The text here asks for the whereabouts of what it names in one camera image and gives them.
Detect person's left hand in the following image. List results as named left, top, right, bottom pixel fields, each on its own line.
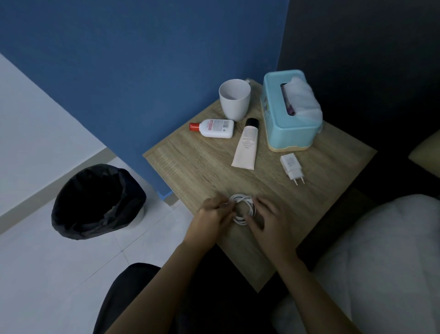
left=182, top=196, right=238, bottom=254

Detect person's right hand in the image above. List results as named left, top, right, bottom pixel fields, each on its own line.
left=244, top=196, right=299, bottom=266

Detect white charging cable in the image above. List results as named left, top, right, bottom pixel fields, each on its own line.
left=225, top=194, right=258, bottom=226

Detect wooden nightstand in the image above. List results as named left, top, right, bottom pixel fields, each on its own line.
left=143, top=79, right=378, bottom=294

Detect white charger plug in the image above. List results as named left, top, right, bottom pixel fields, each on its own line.
left=279, top=153, right=306, bottom=186

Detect white tube black cap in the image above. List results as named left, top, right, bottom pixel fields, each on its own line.
left=231, top=118, right=260, bottom=171

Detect white lotion bottle red cap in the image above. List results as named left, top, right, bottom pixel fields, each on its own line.
left=189, top=118, right=235, bottom=139

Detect teal tissue box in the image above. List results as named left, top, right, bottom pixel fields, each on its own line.
left=260, top=70, right=324, bottom=153

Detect white mug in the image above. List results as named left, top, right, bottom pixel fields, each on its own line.
left=218, top=78, right=252, bottom=122

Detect person's right forearm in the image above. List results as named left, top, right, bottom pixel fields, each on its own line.
left=275, top=256, right=362, bottom=334

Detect person's left forearm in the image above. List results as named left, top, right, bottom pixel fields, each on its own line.
left=104, top=240, right=207, bottom=334

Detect white trash bin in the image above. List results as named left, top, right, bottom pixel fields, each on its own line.
left=132, top=203, right=146, bottom=228

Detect white duvet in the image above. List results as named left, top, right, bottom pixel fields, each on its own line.
left=271, top=194, right=440, bottom=334

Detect black lined trash bin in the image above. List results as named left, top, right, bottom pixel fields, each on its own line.
left=51, top=164, right=147, bottom=241

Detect white facial tissues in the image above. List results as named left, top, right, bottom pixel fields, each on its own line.
left=281, top=76, right=324, bottom=121

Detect beige bed frame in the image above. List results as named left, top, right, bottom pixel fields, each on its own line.
left=408, top=129, right=440, bottom=179

